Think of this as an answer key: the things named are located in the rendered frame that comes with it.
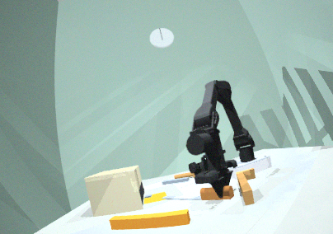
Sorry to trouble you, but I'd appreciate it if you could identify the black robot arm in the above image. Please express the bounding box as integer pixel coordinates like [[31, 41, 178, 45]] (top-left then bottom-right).
[[186, 80, 256, 175]]

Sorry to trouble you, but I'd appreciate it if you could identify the cream box-shaped cabinet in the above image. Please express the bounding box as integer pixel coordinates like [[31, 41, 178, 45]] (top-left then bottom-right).
[[84, 166, 167, 217]]

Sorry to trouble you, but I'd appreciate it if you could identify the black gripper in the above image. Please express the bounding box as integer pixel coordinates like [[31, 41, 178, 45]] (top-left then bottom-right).
[[195, 147, 237, 198]]

